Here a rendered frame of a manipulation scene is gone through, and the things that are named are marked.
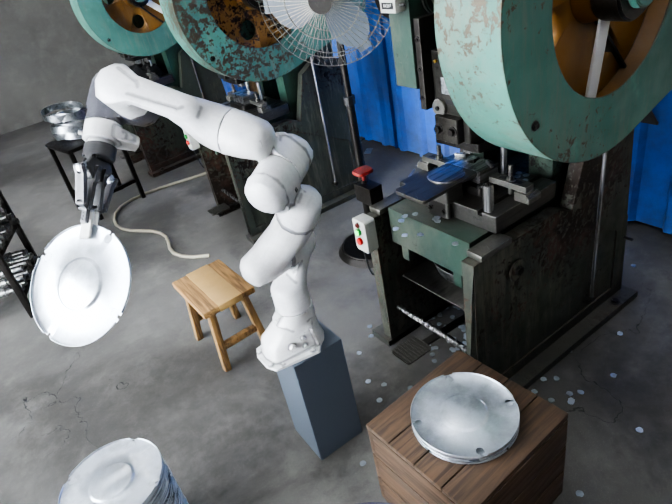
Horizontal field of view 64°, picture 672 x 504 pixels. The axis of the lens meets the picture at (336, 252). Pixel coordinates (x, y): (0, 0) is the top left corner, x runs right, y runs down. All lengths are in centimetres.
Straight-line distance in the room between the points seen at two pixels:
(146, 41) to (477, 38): 349
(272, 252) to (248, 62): 153
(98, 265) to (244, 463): 100
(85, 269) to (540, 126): 110
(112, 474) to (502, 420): 110
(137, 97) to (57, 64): 663
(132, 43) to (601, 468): 386
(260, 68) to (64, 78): 532
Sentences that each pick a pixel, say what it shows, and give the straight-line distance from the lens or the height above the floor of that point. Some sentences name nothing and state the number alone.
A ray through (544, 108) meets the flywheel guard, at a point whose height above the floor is 113.
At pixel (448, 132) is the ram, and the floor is 94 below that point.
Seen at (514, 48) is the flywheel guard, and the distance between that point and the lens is 121.
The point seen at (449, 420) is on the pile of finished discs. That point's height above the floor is 38.
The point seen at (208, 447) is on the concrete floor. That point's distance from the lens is 219.
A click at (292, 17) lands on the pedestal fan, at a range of 246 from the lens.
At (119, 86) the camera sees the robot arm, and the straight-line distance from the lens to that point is 135.
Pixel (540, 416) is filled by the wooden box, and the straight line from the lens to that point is 162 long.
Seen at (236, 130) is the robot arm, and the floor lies 121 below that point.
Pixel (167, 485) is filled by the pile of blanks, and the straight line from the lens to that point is 175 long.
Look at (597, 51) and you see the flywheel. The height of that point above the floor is 119.
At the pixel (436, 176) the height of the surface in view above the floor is 79.
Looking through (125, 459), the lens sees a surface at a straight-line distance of 180.
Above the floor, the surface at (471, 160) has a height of 78.
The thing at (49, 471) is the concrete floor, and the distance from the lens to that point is 246.
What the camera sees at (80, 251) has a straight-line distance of 143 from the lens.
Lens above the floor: 158
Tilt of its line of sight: 32 degrees down
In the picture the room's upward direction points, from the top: 12 degrees counter-clockwise
